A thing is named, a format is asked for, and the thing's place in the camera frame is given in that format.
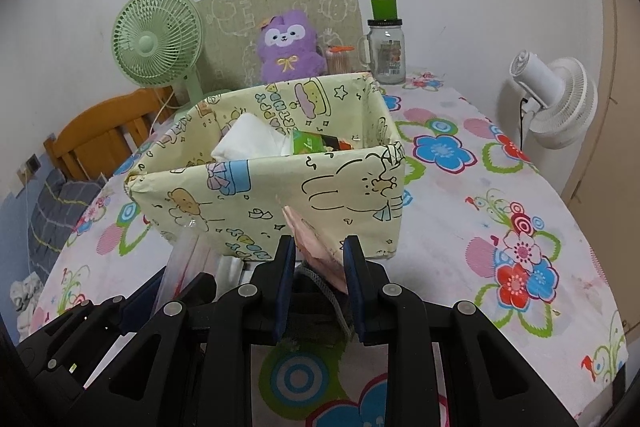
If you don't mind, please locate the purple plush toy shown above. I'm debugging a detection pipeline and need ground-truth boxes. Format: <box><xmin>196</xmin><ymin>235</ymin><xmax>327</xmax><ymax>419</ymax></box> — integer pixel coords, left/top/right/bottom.
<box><xmin>256</xmin><ymin>9</ymin><xmax>327</xmax><ymax>84</ymax></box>

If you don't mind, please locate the white fan cable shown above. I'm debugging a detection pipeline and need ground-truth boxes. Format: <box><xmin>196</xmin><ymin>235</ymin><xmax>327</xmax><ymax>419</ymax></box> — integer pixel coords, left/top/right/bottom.
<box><xmin>149</xmin><ymin>87</ymin><xmax>176</xmax><ymax>128</ymax></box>

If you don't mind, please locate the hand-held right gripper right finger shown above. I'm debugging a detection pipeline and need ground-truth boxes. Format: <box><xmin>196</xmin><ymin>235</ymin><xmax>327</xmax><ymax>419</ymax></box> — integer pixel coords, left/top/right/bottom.
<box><xmin>342</xmin><ymin>234</ymin><xmax>576</xmax><ymax>427</ymax></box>

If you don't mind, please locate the green desk fan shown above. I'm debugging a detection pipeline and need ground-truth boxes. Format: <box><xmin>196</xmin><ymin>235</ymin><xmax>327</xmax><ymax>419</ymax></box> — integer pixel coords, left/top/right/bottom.
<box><xmin>111</xmin><ymin>0</ymin><xmax>221</xmax><ymax>112</ymax></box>

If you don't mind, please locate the glass jar with green lid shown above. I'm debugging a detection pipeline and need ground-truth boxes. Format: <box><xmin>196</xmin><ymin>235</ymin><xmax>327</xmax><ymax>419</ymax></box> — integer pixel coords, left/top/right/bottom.
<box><xmin>357</xmin><ymin>0</ymin><xmax>407</xmax><ymax>85</ymax></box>

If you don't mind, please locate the green tissue packet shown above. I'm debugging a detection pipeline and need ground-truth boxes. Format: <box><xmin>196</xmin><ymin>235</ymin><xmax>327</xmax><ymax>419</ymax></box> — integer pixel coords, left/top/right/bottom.
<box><xmin>290</xmin><ymin>130</ymin><xmax>356</xmax><ymax>156</ymax></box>

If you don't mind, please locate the toothpick jar with orange lid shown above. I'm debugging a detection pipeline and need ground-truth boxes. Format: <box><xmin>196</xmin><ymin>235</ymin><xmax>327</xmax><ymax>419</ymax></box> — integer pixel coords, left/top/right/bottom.
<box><xmin>325</xmin><ymin>46</ymin><xmax>355</xmax><ymax>75</ymax></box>

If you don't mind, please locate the pink packet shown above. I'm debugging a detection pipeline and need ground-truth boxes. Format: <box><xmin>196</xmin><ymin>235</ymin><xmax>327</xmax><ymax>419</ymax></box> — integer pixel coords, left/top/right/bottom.
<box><xmin>282</xmin><ymin>205</ymin><xmax>351</xmax><ymax>295</ymax></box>

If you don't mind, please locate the yellow cartoon print box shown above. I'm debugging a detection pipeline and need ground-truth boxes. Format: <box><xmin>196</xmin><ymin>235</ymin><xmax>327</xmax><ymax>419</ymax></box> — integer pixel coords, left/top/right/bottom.
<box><xmin>125</xmin><ymin>73</ymin><xmax>405</xmax><ymax>262</ymax></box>

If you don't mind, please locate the wooden chair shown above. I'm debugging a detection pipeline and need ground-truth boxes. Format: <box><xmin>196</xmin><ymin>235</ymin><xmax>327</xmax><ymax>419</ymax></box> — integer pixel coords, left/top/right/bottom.
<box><xmin>44</xmin><ymin>86</ymin><xmax>176</xmax><ymax>182</ymax></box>

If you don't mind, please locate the beige door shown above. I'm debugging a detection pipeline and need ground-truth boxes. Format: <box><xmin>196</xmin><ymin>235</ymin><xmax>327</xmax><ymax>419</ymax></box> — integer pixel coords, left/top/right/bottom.
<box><xmin>560</xmin><ymin>0</ymin><xmax>640</xmax><ymax>308</ymax></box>

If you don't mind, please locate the black and white patterned cloth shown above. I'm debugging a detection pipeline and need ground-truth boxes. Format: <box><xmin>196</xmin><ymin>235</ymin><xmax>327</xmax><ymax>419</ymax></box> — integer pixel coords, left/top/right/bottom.
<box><xmin>9</xmin><ymin>272</ymin><xmax>46</xmax><ymax>343</ymax></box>

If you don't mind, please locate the grey sock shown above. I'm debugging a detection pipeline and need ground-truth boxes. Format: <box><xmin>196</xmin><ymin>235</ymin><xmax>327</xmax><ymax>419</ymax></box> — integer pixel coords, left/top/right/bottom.
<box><xmin>287</xmin><ymin>264</ymin><xmax>353</xmax><ymax>340</ymax></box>

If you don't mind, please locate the white standing fan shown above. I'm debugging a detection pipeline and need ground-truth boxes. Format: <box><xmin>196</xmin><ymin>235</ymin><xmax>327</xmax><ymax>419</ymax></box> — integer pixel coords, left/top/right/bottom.
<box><xmin>509</xmin><ymin>49</ymin><xmax>599</xmax><ymax>151</ymax></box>

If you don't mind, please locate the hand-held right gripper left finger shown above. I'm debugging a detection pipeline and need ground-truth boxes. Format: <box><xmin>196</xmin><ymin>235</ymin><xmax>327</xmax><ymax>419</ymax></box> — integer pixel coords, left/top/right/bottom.
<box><xmin>80</xmin><ymin>234</ymin><xmax>297</xmax><ymax>427</ymax></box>

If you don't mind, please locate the white soft cloth pack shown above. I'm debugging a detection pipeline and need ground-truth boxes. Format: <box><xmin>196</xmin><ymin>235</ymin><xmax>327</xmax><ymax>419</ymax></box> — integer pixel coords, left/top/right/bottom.
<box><xmin>211</xmin><ymin>113</ymin><xmax>296</xmax><ymax>159</ymax></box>

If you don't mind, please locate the grey plaid blanket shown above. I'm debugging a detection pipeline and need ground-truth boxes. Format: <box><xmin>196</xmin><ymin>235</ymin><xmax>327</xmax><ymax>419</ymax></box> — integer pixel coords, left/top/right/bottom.
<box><xmin>30</xmin><ymin>172</ymin><xmax>108</xmax><ymax>278</ymax></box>

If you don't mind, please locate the floral tablecloth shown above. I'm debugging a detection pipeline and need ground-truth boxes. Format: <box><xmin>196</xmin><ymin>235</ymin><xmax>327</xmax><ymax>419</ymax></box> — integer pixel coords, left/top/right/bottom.
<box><xmin>30</xmin><ymin>69</ymin><xmax>630</xmax><ymax>427</ymax></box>

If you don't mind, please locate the black fan cable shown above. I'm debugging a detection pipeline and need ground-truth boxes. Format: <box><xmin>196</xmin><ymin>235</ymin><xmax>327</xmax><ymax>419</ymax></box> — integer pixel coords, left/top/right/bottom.
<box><xmin>517</xmin><ymin>96</ymin><xmax>532</xmax><ymax>152</ymax></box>

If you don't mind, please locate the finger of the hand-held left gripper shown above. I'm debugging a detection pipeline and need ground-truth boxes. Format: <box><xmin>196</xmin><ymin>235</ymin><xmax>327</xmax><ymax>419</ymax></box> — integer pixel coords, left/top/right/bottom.
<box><xmin>120</xmin><ymin>266</ymin><xmax>168</xmax><ymax>335</ymax></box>
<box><xmin>175</xmin><ymin>273</ymin><xmax>217</xmax><ymax>308</ymax></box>

